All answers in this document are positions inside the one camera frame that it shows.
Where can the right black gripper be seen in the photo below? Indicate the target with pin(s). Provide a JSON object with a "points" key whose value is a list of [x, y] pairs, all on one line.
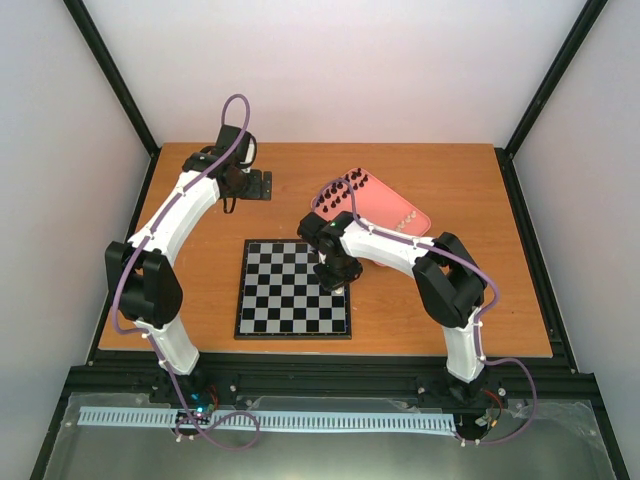
{"points": [[329, 283]]}

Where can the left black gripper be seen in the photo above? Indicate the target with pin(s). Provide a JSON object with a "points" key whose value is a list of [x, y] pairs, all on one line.
{"points": [[256, 192]]}

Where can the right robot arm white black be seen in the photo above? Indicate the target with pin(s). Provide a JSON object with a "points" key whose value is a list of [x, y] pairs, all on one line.
{"points": [[448, 281]]}

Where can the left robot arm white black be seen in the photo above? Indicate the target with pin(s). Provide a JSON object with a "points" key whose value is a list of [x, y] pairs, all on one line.
{"points": [[144, 290]]}

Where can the black and silver chessboard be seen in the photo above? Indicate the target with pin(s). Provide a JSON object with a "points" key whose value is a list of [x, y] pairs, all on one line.
{"points": [[280, 296]]}

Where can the pink plastic tray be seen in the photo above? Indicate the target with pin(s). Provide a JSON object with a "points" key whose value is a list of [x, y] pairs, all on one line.
{"points": [[366, 220]]}

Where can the black aluminium frame base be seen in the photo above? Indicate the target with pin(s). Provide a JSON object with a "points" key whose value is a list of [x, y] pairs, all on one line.
{"points": [[108, 371]]}

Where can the left frame post black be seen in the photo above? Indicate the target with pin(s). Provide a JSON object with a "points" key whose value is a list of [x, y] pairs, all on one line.
{"points": [[89, 31]]}

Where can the frame post black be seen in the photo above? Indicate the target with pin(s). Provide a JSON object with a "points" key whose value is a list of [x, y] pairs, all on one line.
{"points": [[573, 41], [89, 31]]}

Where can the light blue cable duct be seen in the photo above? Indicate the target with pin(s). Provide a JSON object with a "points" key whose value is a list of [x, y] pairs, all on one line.
{"points": [[272, 421]]}

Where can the right frame post black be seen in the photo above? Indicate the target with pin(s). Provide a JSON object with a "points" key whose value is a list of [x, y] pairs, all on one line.
{"points": [[573, 41]]}

